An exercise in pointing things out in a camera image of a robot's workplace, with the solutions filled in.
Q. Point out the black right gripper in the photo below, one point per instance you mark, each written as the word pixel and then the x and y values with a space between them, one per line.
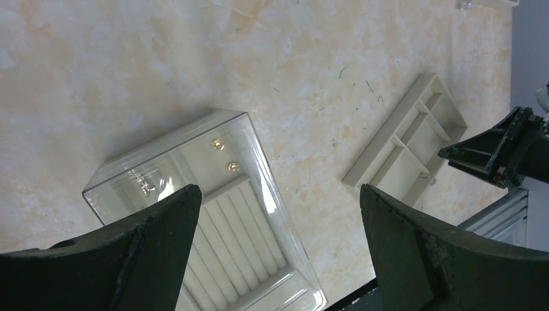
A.
pixel 514 149

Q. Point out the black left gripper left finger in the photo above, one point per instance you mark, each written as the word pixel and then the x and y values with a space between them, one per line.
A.
pixel 136 263

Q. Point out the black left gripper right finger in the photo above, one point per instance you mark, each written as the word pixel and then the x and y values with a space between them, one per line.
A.
pixel 423 263

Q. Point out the beige four-compartment tray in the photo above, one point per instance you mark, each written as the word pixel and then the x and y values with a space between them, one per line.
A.
pixel 402 158

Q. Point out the clear acrylic box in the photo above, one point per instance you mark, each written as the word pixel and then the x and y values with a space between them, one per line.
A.
pixel 206 206

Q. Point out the small gold earring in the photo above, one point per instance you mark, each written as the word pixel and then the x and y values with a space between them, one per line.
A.
pixel 218 144

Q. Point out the gold stud earring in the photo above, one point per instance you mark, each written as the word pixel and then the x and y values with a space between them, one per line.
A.
pixel 233 166

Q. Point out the aluminium front frame rail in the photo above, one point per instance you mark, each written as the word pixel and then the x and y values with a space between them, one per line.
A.
pixel 505 220

